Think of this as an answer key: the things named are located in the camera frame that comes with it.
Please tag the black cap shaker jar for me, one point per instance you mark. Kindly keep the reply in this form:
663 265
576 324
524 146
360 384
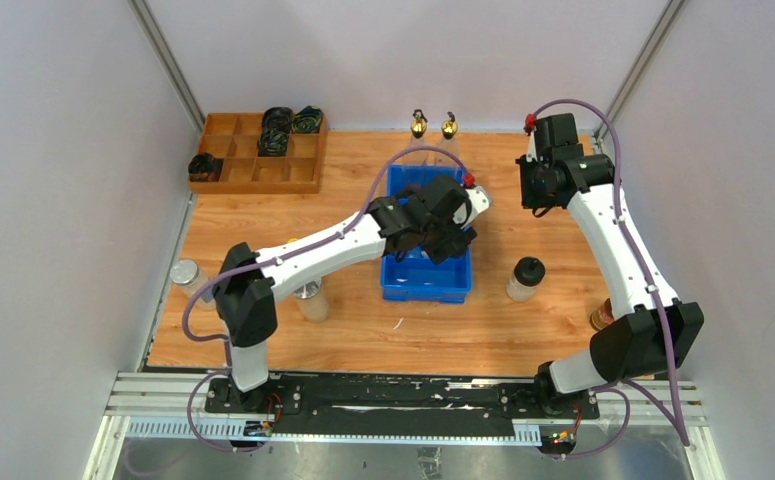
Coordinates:
527 274

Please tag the black roll left compartment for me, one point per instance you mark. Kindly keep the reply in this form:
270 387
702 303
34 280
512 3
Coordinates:
204 168

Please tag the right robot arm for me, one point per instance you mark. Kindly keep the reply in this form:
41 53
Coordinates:
653 329

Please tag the tall oil bottle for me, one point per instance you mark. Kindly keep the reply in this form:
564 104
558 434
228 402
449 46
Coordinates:
418 129
448 143

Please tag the blue plastic divided bin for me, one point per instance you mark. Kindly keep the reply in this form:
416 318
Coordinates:
414 277

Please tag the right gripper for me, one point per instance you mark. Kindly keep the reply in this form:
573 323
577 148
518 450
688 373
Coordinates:
530 199

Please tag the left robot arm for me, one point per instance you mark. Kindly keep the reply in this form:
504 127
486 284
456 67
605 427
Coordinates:
252 282

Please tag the silver lid spice jar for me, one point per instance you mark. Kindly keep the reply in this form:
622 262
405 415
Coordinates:
312 301

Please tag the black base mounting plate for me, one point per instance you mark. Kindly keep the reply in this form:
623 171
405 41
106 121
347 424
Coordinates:
392 406

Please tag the wooden compartment tray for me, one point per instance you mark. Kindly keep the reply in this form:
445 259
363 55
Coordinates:
293 164

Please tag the far left silver jar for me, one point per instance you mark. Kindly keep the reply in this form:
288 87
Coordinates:
189 277

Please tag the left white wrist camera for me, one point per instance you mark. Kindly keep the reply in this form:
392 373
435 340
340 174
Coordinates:
477 202

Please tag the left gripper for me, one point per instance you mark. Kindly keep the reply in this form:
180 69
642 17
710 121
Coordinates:
455 237

